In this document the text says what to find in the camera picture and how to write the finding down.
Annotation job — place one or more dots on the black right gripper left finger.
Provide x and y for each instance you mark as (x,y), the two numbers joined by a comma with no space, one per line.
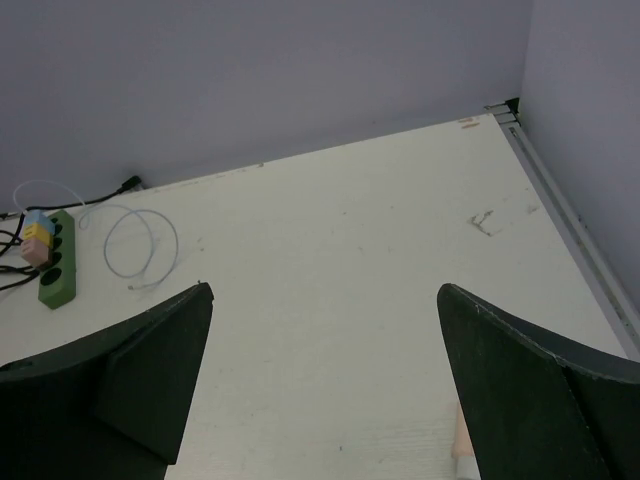
(111,405)

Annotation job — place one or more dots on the pink usb charger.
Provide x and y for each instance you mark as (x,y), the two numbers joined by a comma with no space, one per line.
(35,253)

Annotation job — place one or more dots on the light blue usb charger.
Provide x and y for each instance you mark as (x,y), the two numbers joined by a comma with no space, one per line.
(37,217)

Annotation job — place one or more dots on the green power strip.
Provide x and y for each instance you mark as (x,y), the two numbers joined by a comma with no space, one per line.
(57,284)

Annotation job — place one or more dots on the yellow usb charger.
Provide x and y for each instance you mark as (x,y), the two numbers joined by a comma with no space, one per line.
(36,231)

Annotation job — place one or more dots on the aluminium table edge rail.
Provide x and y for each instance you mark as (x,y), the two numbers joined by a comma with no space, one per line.
(610,294)

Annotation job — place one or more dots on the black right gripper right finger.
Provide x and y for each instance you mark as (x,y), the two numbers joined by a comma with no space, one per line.
(538,405)

